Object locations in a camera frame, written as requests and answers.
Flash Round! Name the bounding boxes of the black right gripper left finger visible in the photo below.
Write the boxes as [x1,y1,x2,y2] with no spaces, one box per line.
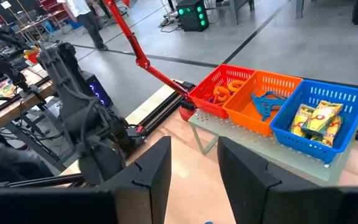
[0,135,173,224]

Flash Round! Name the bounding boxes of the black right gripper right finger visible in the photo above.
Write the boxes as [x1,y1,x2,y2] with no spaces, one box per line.
[217,136,358,224]

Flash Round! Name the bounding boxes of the orange spiral coil ring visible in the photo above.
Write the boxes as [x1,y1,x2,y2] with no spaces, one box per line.
[212,86,231,105]

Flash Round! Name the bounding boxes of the pale green perforated shelf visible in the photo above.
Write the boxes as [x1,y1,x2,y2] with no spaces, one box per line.
[187,108,358,184]

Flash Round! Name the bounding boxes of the black computer purple lights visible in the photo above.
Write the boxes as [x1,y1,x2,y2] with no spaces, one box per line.
[81,72,114,109]

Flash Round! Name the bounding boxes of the orange plastic basket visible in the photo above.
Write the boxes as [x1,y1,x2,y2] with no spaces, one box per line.
[222,70,304,137]

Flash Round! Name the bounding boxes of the person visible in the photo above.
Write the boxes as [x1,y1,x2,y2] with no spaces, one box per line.
[57,0,109,52]
[0,136,55,185]

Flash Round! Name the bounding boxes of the wooden neighbouring table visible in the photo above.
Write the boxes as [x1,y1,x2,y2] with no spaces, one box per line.
[0,60,58,132]

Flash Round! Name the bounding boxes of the red plastic basket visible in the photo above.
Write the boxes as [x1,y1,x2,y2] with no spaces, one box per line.
[187,64,256,119]

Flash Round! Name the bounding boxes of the blue plastic basket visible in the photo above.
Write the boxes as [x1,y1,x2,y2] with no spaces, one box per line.
[269,79,358,164]

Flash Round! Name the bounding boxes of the black computer green lights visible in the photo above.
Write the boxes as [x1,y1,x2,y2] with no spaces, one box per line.
[175,0,210,32]

